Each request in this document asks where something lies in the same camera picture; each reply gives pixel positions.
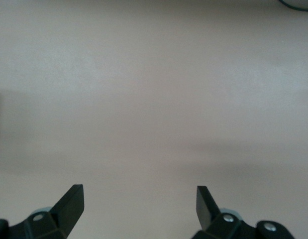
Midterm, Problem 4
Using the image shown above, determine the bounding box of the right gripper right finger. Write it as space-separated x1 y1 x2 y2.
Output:
192 185 295 239

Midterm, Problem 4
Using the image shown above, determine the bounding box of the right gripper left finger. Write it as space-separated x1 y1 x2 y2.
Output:
0 184 85 239

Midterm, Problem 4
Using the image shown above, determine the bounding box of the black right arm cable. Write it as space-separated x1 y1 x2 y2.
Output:
278 0 308 12

